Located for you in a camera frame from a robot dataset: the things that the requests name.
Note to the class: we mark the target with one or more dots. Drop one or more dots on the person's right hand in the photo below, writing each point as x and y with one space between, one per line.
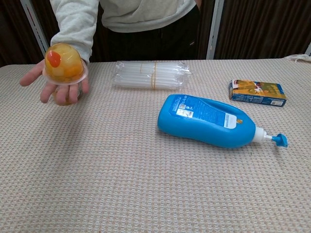
31 77

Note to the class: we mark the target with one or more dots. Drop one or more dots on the black curtain panel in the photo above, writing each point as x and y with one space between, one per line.
262 26
12 29

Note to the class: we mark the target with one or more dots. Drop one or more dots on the person's right forearm grey sleeve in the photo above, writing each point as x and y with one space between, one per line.
75 24

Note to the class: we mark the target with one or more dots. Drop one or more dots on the grey metal frame pole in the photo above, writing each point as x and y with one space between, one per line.
215 29
34 26
308 49

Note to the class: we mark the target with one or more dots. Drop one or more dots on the person body grey sweatshirt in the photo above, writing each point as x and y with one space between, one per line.
145 14

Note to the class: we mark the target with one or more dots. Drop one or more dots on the person's left hand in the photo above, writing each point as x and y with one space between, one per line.
198 3

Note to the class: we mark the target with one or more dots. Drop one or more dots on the pack of clear straws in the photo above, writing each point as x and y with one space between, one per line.
150 75

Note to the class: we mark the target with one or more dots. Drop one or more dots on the blue yellow cardboard box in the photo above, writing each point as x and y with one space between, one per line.
257 93

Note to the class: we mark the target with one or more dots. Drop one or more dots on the beige woven tablecloth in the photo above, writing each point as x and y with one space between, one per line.
97 170

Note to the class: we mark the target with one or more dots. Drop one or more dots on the orange object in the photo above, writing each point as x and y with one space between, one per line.
63 63

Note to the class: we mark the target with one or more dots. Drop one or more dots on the blue pump detergent bottle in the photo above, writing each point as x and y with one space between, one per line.
206 121

